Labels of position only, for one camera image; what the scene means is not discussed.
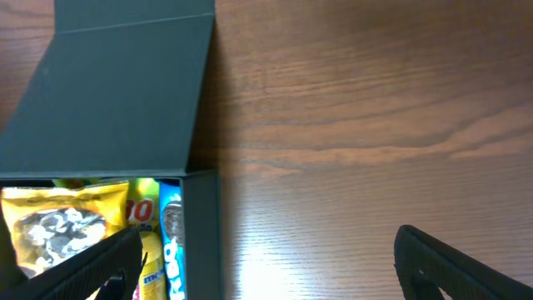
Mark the Haribo gummy candy bag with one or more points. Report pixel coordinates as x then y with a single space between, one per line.
142 204

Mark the yellow Hacks candy bag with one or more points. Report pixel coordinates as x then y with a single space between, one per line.
52 224

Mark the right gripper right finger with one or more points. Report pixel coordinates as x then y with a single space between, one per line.
430 269

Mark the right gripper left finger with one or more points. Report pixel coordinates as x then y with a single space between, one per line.
109 269

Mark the yellow Mentos gum jar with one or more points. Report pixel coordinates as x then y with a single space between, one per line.
152 283

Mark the dark green lidded box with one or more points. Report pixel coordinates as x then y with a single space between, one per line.
116 95

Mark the blue Oreo cookie pack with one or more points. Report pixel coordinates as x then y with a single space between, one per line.
171 221

